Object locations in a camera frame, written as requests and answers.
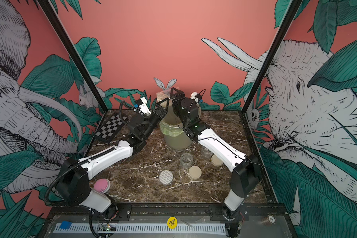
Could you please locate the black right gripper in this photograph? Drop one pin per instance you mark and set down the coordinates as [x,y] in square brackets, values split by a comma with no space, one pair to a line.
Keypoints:
[178,104]

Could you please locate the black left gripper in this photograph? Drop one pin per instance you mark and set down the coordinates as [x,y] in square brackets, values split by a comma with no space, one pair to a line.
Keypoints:
[162,113]

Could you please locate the jar with patterned lid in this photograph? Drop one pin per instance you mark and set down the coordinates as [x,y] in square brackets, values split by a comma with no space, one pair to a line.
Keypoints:
[164,94]

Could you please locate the round patterned jar lid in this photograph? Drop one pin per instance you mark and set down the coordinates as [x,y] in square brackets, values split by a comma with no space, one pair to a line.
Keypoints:
[166,177]

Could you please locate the rice jar with beige lid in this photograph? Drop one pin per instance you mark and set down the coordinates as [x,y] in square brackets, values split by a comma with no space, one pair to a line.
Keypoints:
[205,152]

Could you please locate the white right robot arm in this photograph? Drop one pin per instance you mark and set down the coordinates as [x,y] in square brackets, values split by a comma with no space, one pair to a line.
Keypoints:
[245,170]

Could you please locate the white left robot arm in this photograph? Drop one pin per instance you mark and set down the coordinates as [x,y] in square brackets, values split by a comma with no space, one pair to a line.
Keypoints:
[71,187]

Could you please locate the white bin with green bag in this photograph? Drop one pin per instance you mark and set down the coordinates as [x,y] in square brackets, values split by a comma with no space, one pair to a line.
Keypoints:
[174,136]

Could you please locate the black white checkerboard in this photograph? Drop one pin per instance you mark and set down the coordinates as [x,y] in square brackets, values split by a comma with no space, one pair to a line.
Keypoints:
[107,132]

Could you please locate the pink round button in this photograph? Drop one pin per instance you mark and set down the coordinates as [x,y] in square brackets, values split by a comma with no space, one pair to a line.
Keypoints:
[102,185]

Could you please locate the yellow round sticker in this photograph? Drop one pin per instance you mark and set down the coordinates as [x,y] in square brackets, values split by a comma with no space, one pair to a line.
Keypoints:
[172,223]

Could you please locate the small green circuit board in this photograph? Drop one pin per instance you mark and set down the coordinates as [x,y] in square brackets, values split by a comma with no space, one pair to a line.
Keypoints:
[107,228]

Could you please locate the blue tape piece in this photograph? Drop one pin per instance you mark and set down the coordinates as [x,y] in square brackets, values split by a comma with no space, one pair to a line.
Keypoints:
[65,225]

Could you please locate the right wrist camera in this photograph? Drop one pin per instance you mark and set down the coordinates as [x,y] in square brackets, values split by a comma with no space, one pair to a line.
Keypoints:
[197,97]

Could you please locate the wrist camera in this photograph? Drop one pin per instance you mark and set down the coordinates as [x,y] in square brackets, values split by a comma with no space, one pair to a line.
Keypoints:
[141,106]
[197,97]

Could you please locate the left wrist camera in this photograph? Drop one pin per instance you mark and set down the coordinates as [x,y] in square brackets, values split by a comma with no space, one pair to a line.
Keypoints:
[141,106]

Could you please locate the white slotted cable duct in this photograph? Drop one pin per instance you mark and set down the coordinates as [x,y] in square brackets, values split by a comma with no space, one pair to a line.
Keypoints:
[139,228]

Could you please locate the copper wire spool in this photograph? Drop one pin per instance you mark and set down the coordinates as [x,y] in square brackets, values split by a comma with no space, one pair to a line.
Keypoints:
[268,220]

